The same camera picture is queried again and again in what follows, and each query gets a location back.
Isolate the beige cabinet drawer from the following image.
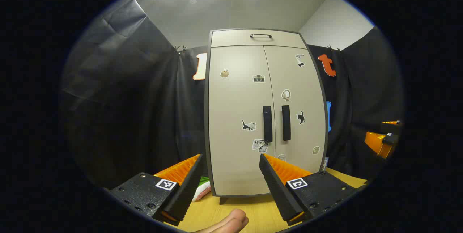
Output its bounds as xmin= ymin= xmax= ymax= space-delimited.
xmin=211 ymin=30 xmax=307 ymax=48

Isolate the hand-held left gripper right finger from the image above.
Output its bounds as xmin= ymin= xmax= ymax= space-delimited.
xmin=259 ymin=153 xmax=362 ymax=226

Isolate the black backdrop cloth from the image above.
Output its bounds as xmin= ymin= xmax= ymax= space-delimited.
xmin=60 ymin=0 xmax=405 ymax=190

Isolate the black door handle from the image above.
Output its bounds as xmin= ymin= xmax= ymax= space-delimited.
xmin=281 ymin=105 xmax=292 ymax=141
xmin=263 ymin=106 xmax=273 ymax=143

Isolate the beige double-door shoe cabinet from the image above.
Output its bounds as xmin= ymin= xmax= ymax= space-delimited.
xmin=204 ymin=28 xmax=329 ymax=205

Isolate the beige cabinet door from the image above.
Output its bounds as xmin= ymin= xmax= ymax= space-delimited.
xmin=208 ymin=45 xmax=275 ymax=196
xmin=263 ymin=45 xmax=328 ymax=174

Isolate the pink and green packet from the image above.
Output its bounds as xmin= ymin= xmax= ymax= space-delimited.
xmin=192 ymin=176 xmax=212 ymax=202

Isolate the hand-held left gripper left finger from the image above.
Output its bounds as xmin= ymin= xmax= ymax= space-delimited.
xmin=109 ymin=154 xmax=204 ymax=227

